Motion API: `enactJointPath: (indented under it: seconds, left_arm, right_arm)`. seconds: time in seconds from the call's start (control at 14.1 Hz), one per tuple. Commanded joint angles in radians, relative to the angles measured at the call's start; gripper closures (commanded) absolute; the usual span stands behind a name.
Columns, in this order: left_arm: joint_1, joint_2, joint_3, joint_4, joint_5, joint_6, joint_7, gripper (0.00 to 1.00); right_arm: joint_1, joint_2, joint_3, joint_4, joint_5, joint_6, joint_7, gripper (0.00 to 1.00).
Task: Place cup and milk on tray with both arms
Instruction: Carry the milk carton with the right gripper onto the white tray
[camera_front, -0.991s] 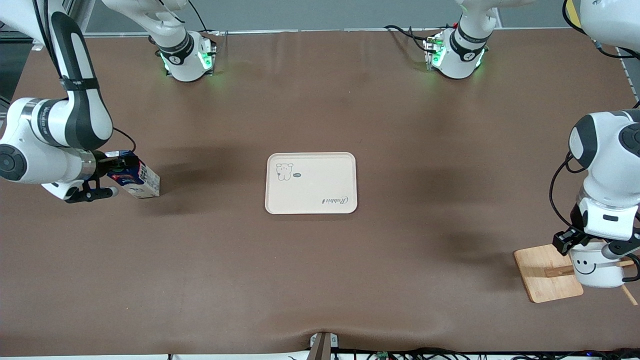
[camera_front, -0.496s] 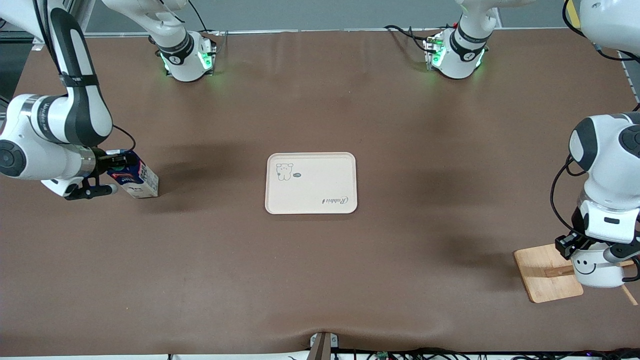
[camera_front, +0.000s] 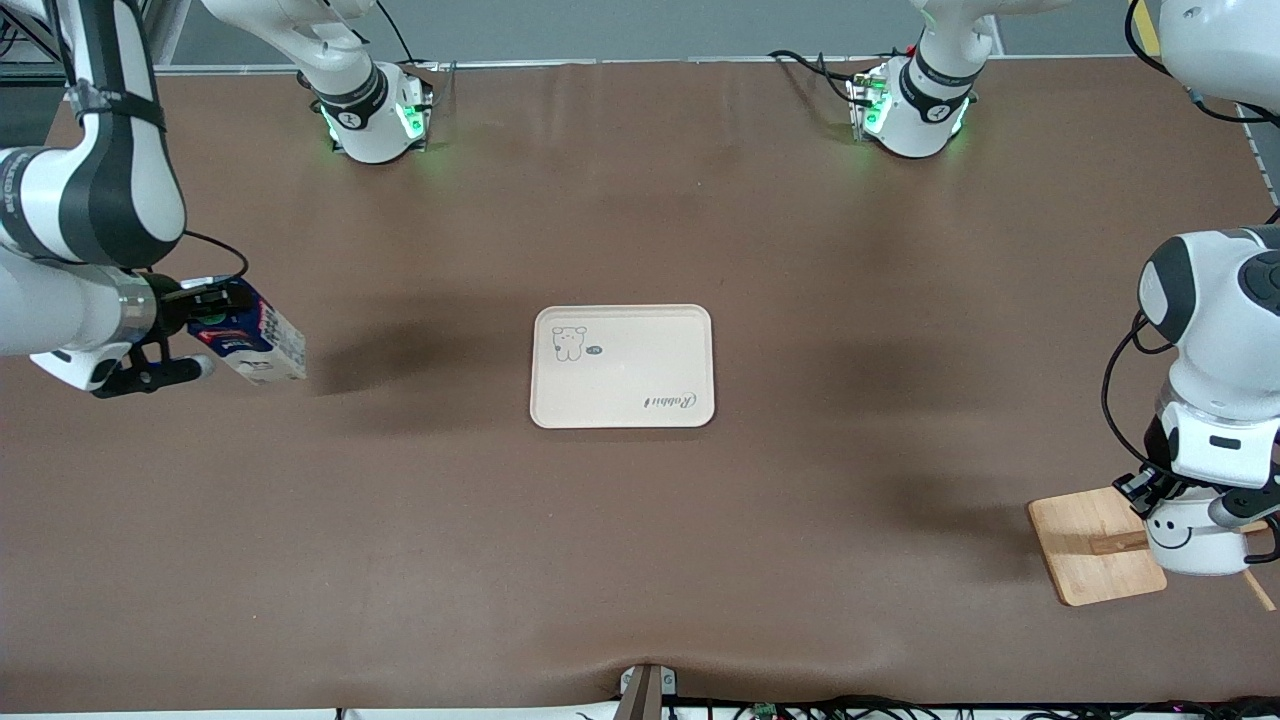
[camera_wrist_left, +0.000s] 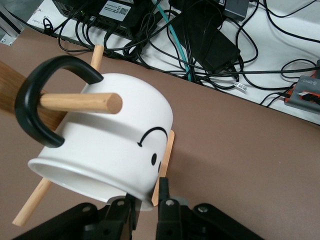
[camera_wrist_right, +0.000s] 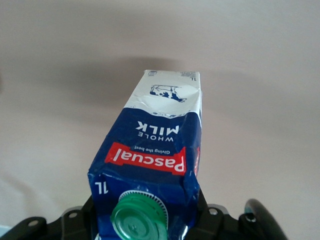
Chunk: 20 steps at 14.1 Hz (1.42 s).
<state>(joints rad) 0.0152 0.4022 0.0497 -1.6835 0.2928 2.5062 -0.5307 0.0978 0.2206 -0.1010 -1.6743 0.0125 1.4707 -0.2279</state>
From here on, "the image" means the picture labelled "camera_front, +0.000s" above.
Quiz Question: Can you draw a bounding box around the white smiley face cup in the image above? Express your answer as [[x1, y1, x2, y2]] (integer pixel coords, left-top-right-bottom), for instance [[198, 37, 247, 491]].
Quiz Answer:
[[1143, 485, 1280, 578]]

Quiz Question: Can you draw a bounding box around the blue white milk carton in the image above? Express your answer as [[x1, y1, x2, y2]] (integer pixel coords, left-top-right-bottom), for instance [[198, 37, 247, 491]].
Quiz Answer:
[[185, 278, 309, 386]]

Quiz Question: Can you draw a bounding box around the cream rectangular tray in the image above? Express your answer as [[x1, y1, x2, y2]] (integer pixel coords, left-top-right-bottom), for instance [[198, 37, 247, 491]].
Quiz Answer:
[[529, 304, 716, 430]]

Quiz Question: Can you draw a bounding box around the wooden mug stand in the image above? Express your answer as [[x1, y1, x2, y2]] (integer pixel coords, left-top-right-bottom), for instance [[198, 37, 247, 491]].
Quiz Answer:
[[1027, 486, 1280, 613]]

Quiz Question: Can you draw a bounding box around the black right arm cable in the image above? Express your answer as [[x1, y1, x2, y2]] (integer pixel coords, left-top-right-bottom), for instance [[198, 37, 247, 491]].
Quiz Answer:
[[180, 228, 251, 291]]

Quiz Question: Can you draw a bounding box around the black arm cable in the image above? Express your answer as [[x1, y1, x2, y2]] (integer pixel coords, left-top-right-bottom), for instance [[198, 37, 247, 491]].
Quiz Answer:
[[180, 228, 251, 291], [1100, 0, 1280, 476]]

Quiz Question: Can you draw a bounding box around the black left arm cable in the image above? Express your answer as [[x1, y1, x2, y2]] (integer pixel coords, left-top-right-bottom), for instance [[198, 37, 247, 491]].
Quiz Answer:
[[1100, 0, 1280, 476]]

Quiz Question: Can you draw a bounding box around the black base cable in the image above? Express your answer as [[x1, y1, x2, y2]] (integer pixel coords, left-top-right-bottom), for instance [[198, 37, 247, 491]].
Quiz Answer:
[[768, 48, 866, 106], [375, 0, 426, 69]]

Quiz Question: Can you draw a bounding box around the metal bracket with pole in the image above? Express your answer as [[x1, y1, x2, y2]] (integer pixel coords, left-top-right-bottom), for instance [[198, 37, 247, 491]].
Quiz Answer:
[[617, 663, 678, 720]]

